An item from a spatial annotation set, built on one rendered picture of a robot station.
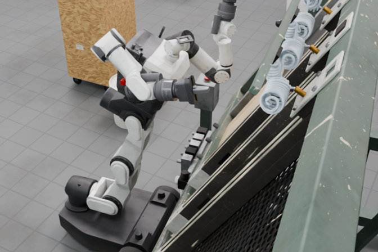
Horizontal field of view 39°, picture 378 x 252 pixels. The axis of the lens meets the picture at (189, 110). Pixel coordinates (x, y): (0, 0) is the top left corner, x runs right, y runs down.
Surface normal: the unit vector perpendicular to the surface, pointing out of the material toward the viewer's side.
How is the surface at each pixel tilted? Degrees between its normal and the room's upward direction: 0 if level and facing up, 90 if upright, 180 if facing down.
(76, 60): 90
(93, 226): 0
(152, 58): 23
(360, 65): 30
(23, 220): 0
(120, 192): 90
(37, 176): 0
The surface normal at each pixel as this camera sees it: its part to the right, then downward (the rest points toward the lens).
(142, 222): 0.01, -0.81
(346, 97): 0.48, -0.59
